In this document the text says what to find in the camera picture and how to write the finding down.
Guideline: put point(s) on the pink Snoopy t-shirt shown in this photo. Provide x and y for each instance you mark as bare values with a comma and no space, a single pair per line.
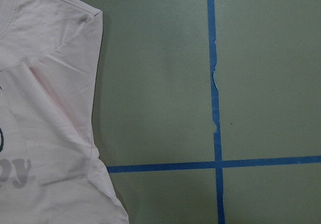
50,167

